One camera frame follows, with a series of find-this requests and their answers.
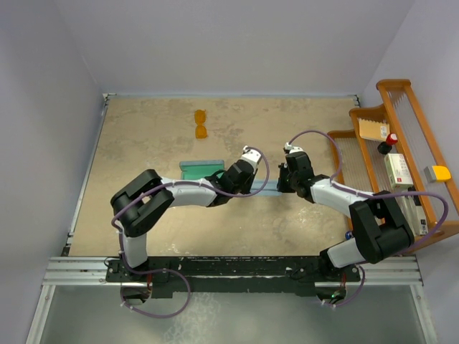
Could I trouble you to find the light blue cleaning cloth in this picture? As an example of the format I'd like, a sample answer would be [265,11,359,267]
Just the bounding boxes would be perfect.
[250,179,281,196]

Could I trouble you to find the blue-grey glasses case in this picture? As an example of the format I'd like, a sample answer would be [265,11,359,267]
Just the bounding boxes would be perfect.
[179,160,224,180]

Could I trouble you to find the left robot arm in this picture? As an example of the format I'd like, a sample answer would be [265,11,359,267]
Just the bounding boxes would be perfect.
[110,158,258,281]

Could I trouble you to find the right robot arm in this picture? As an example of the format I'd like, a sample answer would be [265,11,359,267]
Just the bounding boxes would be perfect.
[277,148,415,280]

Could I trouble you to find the orange sunglasses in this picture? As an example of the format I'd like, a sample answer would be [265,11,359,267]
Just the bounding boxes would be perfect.
[194,110,208,139]

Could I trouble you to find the brown cardboard envelope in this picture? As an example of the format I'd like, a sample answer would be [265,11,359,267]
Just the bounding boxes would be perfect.
[358,118,390,142]

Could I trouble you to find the red black bottle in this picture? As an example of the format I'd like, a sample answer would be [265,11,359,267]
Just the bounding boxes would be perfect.
[377,133,398,155]

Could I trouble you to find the wooden tiered rack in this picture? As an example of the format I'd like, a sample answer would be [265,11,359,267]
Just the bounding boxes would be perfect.
[329,79,458,247]

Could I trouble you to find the white red box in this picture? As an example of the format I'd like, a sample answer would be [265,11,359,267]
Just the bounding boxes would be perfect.
[384,153,414,189]

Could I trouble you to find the white black stapler device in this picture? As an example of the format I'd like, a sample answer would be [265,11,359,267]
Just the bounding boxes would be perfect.
[397,196,429,236]

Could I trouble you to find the yellow grey sponge block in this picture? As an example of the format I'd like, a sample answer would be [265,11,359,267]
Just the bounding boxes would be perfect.
[424,165,452,183]

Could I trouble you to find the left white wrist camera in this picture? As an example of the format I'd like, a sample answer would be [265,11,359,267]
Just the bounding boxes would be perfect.
[240,145,262,169]

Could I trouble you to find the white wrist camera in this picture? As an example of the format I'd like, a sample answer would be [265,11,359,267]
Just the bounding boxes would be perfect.
[283,142,303,154]
[240,145,262,169]

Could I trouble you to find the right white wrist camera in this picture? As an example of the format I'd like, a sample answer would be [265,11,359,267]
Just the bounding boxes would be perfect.
[283,142,303,154]

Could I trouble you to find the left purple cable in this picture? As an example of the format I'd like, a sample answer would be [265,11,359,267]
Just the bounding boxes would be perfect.
[110,145,270,318]

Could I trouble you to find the purple cable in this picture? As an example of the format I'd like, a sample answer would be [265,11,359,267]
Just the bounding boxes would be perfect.
[110,145,270,318]
[285,130,450,309]

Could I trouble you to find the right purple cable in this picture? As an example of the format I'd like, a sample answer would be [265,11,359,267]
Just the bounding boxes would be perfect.
[285,130,450,309]

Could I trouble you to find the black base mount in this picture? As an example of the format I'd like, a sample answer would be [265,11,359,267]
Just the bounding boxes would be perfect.
[106,256,361,299]

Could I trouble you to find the aluminium frame rail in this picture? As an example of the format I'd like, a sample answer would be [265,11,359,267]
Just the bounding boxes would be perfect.
[42,256,424,286]

